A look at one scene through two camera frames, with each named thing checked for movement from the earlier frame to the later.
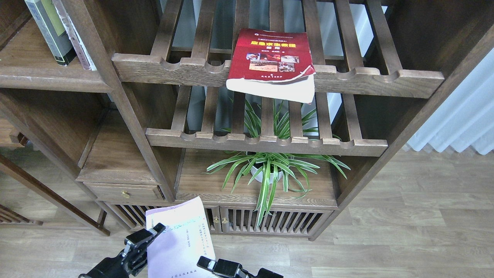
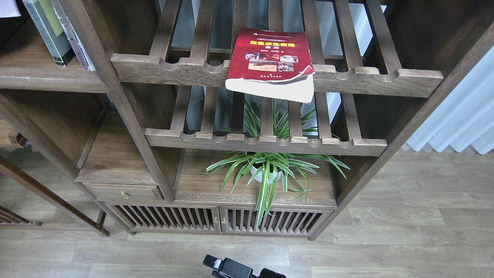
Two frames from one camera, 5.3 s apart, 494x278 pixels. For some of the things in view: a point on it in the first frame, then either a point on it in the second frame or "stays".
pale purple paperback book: x=174 y=253 to x=9 y=8
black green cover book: x=46 y=18 stays
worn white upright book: x=85 y=60 stays
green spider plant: x=286 y=165 stays
